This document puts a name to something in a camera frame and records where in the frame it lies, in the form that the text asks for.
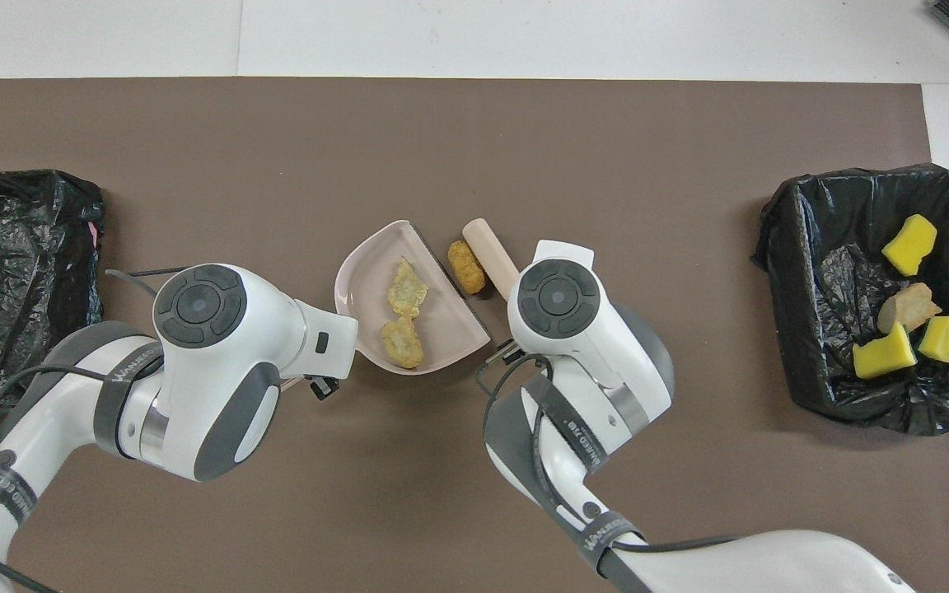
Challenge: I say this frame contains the golden crinkled chip piece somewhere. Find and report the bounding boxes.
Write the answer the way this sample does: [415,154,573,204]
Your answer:
[381,315,426,370]

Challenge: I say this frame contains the pale cream chip piece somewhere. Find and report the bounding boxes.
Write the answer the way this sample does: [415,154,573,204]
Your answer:
[386,256,429,319]

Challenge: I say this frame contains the beige plastic dustpan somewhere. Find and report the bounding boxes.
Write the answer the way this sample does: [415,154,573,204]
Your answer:
[334,219,492,377]

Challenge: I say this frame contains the orange-brown nugget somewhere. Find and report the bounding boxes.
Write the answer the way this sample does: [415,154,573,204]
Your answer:
[446,240,488,297]

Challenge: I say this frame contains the beige brush with black bristles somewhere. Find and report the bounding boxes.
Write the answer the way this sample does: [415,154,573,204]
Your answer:
[462,217,521,302]

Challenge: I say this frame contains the notched yellow sponge piece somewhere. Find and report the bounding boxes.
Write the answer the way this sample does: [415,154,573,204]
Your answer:
[852,320,919,381]

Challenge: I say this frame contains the beige stone-like chunk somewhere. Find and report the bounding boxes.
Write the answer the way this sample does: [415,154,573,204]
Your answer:
[877,282,943,334]

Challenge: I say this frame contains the large yellow sponge piece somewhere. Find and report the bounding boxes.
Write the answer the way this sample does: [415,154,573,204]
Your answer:
[881,214,938,278]

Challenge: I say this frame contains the small yellow sponge piece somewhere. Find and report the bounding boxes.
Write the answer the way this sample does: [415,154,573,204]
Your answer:
[918,315,949,363]

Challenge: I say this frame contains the black bag lined bin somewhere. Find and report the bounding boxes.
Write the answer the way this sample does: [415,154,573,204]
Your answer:
[0,169,106,413]
[750,162,949,437]

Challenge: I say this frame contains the brown table mat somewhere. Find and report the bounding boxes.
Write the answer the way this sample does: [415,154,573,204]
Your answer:
[0,77,949,593]

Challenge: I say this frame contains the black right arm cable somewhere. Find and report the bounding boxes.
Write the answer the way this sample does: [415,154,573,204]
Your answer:
[474,339,743,554]

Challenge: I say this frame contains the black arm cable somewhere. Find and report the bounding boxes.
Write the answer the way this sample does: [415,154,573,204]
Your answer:
[0,265,191,593]
[474,339,743,554]

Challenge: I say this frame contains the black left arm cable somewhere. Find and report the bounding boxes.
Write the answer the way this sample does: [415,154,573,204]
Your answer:
[0,265,191,593]

